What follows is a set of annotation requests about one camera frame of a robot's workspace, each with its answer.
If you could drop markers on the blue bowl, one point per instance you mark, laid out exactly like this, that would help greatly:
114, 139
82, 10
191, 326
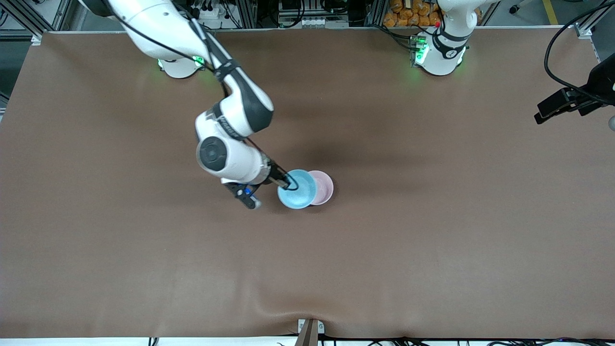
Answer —
298, 192

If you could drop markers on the aluminium corner bracket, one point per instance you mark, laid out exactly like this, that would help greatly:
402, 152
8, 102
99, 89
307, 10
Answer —
36, 38
584, 30

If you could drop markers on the white power strip with plugs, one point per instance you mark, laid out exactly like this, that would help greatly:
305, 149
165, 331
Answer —
214, 13

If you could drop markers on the pink bowl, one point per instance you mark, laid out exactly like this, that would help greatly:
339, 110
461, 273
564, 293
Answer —
324, 185

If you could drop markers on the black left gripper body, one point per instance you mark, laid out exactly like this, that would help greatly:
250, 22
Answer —
604, 77

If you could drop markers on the aluminium frame profile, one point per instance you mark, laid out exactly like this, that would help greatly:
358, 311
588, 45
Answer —
598, 14

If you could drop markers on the metal table clamp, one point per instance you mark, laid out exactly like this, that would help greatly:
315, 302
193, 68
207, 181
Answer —
311, 331

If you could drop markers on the aluminium frame post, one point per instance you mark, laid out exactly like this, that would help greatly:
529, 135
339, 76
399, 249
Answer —
375, 12
247, 13

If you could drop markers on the brown table cloth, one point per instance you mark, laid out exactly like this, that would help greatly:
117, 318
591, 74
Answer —
307, 264

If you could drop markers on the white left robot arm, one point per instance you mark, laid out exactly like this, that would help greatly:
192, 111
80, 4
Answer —
444, 53

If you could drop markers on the orange snack bag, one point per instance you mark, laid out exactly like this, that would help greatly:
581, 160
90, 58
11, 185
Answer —
408, 14

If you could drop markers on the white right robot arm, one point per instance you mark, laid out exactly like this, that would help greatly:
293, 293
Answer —
158, 24

